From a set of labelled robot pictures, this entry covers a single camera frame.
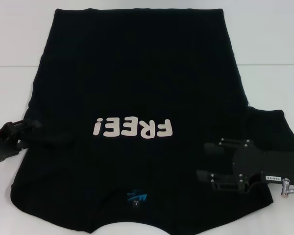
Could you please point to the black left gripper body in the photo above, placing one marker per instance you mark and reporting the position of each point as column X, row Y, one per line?
column 1, row 140

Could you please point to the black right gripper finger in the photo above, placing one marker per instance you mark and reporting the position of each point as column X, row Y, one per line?
column 213, row 149
column 205, row 175

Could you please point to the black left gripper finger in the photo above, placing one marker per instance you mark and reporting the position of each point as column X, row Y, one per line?
column 14, row 149
column 27, row 124

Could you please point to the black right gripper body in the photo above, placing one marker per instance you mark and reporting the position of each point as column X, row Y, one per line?
column 272, row 166

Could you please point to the black shirt with FREE print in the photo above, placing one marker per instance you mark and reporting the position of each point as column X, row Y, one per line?
column 147, row 73

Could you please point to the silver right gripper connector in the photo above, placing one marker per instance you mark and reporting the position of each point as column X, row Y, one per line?
column 286, row 188

